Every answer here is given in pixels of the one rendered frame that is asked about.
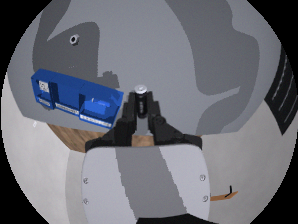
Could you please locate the white domino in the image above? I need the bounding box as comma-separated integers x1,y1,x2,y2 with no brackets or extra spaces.
39,81,49,93

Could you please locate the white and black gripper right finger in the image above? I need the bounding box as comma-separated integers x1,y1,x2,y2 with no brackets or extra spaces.
147,91,202,151

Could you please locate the blue battery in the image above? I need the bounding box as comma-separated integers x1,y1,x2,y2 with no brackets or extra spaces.
92,98,111,107

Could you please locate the blue rack of labelled bins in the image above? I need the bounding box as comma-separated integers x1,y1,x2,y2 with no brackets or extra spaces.
31,69,124,129

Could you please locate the small silver hex nut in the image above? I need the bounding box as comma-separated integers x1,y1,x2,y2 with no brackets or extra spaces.
70,34,80,44

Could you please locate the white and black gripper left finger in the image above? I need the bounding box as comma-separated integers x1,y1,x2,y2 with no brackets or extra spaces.
85,92,137,153

